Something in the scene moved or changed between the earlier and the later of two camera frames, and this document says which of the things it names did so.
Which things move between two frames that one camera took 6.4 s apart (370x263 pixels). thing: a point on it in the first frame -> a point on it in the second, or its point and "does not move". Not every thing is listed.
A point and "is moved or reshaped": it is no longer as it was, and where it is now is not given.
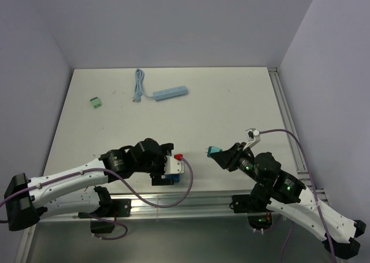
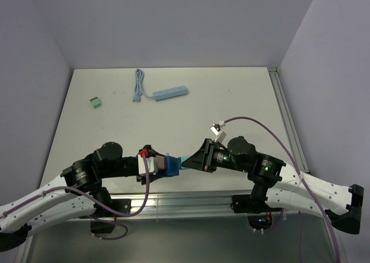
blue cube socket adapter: (176, 177) -> (171, 165)
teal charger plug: (211, 149) is moved or reshaped
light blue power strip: (170, 92) does not move
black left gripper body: (156, 168) -> (128, 169)
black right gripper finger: (224, 158) -> (198, 160)
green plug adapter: (96, 102) does not move
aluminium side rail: (304, 175) does not move
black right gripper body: (240, 155) -> (215, 156)
